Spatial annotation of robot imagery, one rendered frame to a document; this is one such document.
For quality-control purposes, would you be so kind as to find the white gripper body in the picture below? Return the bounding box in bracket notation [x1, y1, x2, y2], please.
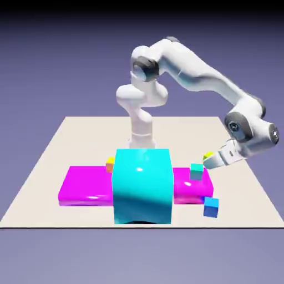
[203, 140, 247, 171]

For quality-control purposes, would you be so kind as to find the small teal cube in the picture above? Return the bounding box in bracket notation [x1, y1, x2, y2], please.
[190, 163, 204, 181]

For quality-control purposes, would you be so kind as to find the small blue cube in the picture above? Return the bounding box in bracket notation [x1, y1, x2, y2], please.
[203, 196, 220, 219]

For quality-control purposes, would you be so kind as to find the small orange cube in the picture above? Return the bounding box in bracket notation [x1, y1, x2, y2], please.
[105, 156, 115, 174]

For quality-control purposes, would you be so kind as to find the large cyan box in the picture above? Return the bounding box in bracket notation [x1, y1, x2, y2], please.
[111, 148, 174, 225]

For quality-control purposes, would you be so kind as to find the large magenta box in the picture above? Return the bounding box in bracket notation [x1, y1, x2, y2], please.
[58, 165, 214, 206]

